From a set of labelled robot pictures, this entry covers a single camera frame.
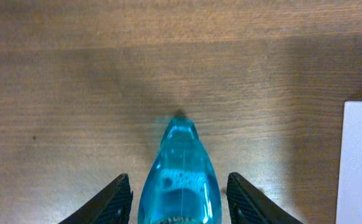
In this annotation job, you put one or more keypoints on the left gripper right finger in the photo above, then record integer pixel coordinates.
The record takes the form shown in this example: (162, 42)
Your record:
(247, 204)

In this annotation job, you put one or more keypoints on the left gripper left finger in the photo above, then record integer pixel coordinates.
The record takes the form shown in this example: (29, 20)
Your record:
(111, 205)

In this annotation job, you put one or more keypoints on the teal mouthwash bottle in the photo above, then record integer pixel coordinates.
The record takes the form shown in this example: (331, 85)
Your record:
(181, 186)

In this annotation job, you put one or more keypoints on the white box pink interior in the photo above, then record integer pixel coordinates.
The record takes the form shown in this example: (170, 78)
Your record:
(349, 198)

